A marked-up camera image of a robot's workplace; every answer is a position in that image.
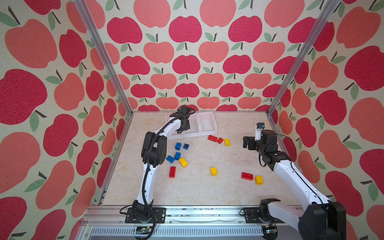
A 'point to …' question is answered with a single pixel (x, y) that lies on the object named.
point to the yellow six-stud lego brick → (227, 142)
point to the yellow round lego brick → (183, 162)
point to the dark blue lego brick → (186, 146)
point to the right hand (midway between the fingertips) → (254, 140)
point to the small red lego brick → (220, 140)
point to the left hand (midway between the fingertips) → (186, 129)
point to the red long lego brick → (212, 138)
